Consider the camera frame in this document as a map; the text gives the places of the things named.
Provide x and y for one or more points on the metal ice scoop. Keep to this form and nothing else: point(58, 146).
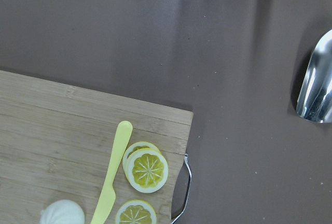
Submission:
point(314, 100)

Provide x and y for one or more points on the stacked lemon slices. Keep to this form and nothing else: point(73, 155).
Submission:
point(145, 168)

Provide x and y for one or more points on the yellow plastic knife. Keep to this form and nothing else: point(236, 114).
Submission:
point(108, 196)

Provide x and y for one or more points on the single lemon slice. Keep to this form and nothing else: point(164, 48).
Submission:
point(136, 211)

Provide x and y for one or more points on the bamboo cutting board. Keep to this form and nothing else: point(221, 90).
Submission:
point(56, 141)

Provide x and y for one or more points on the white steamed bun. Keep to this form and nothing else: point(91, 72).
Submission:
point(62, 211)

